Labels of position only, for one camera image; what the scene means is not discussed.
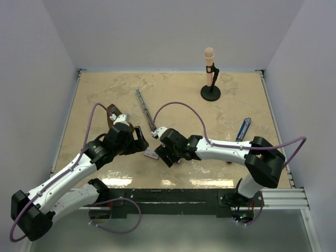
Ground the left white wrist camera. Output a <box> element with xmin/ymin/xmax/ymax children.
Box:
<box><xmin>109</xmin><ymin>113</ymin><xmax>130</xmax><ymax>126</ymax></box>

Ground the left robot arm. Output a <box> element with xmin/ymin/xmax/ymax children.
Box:
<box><xmin>9</xmin><ymin>122</ymin><xmax>149</xmax><ymax>242</ymax></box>

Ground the grey stapler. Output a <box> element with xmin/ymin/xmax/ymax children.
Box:
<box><xmin>135</xmin><ymin>89</ymin><xmax>156</xmax><ymax>132</ymax></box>

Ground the brown wooden metronome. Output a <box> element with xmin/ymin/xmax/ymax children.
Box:
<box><xmin>107</xmin><ymin>104</ymin><xmax>122</xmax><ymax>129</ymax></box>

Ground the beige microphone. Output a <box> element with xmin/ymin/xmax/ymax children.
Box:
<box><xmin>204</xmin><ymin>47</ymin><xmax>215</xmax><ymax>87</ymax></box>

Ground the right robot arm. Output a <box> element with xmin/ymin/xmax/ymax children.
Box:
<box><xmin>152</xmin><ymin>127</ymin><xmax>285</xmax><ymax>206</ymax></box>

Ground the blue stapler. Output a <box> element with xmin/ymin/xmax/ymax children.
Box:
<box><xmin>236</xmin><ymin>118</ymin><xmax>251</xmax><ymax>142</ymax></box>

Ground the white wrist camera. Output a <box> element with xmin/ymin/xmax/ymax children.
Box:
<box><xmin>151</xmin><ymin>127</ymin><xmax>167</xmax><ymax>139</ymax></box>
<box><xmin>109</xmin><ymin>113</ymin><xmax>130</xmax><ymax>126</ymax></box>

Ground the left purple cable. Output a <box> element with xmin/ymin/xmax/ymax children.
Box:
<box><xmin>9</xmin><ymin>103</ymin><xmax>116</xmax><ymax>242</ymax></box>

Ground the red white staple box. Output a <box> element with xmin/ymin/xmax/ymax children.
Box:
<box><xmin>144</xmin><ymin>148</ymin><xmax>159</xmax><ymax>160</ymax></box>

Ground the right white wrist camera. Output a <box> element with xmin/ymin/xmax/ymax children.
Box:
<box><xmin>151</xmin><ymin>127</ymin><xmax>167</xmax><ymax>139</ymax></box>

